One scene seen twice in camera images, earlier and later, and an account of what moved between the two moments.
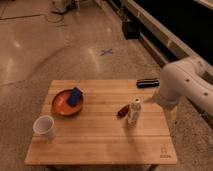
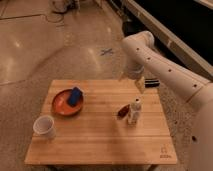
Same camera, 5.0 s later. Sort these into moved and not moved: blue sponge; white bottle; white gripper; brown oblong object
Moved: white gripper
Not moved: brown oblong object; blue sponge; white bottle
